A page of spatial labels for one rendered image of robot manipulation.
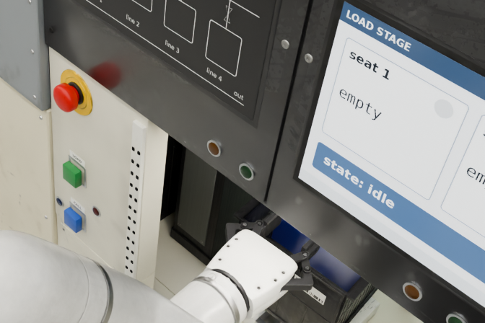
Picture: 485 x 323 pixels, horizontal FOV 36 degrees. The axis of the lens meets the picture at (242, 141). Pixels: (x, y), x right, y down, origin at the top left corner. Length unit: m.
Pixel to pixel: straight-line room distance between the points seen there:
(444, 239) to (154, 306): 0.30
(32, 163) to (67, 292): 0.61
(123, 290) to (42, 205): 0.56
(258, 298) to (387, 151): 0.37
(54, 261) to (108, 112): 0.39
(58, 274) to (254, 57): 0.28
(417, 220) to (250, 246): 0.38
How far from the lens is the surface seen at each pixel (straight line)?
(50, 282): 0.63
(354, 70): 0.67
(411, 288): 0.75
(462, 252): 0.70
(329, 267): 1.30
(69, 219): 1.20
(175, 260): 1.46
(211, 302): 0.94
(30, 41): 1.06
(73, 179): 1.12
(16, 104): 1.19
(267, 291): 0.99
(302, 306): 1.24
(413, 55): 0.63
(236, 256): 1.02
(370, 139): 0.69
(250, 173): 0.82
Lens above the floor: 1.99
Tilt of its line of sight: 41 degrees down
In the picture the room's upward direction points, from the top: 10 degrees clockwise
